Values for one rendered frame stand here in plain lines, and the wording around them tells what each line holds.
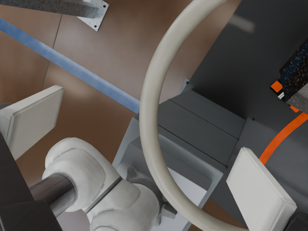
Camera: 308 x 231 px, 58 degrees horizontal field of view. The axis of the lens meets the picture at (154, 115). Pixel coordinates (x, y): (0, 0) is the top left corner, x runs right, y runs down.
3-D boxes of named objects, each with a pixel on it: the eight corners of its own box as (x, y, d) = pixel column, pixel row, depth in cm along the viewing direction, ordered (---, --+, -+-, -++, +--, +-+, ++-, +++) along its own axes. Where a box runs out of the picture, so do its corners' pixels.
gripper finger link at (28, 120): (1, 174, 13) (-15, 169, 13) (55, 127, 20) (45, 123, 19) (13, 114, 12) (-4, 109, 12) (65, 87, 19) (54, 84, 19)
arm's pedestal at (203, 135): (218, 180, 184) (181, 264, 113) (155, 140, 196) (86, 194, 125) (259, 117, 165) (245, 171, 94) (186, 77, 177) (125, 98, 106)
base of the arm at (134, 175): (168, 231, 101) (164, 241, 96) (117, 202, 107) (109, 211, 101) (186, 191, 95) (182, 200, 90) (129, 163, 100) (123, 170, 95)
